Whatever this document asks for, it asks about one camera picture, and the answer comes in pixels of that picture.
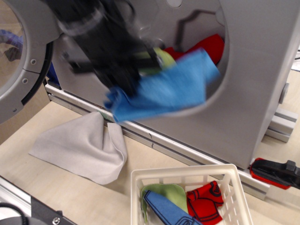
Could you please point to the round washing machine door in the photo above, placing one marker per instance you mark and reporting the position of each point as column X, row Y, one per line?
column 21, row 79

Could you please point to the green and blue cloth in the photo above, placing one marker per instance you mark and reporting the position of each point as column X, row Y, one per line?
column 169, row 204

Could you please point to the aluminium frame rail front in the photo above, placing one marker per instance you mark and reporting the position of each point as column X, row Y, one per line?
column 9, row 193

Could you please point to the red patterned cloth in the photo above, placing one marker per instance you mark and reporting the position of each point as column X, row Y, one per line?
column 203, row 203

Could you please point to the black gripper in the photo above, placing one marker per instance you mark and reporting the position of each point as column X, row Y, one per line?
column 116, row 61

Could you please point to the grey cloth on table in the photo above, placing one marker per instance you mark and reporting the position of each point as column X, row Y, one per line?
column 86, row 147

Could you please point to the grey toy washing machine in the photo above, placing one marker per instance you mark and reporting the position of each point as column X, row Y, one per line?
column 261, row 38

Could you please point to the white plastic laundry basket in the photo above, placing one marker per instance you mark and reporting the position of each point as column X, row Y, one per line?
column 234, row 211

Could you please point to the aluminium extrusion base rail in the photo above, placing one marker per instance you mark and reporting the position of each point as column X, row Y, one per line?
column 161, row 143

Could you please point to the red and black clamp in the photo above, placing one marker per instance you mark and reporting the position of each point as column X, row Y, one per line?
column 281, row 175

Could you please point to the black bracket with cable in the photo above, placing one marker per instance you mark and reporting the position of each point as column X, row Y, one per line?
column 41, row 214

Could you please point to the blue object behind door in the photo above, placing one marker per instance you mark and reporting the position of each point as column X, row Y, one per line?
column 15, row 51

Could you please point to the red cloth in drum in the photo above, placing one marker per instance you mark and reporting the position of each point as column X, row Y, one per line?
column 213, row 45

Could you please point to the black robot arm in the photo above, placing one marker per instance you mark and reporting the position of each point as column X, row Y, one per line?
column 103, row 29

